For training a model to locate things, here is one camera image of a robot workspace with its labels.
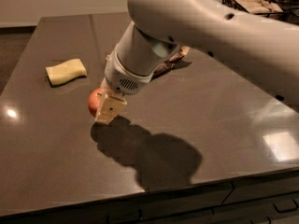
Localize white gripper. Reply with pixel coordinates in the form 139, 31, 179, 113
95, 47, 152, 124

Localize red apple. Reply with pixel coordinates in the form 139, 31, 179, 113
88, 88, 104, 117

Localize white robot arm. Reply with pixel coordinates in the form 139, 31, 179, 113
95, 0, 299, 124

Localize yellow sponge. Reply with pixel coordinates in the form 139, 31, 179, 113
46, 59, 87, 86

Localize brown chip bag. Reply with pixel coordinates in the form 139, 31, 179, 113
152, 46, 190, 78

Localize snack packets in basket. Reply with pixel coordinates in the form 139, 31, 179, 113
226, 0, 284, 15

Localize black wire basket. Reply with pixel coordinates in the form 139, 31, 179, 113
221, 0, 286, 21

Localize dark drawer front with handle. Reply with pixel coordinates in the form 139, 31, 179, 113
222, 175, 299, 224

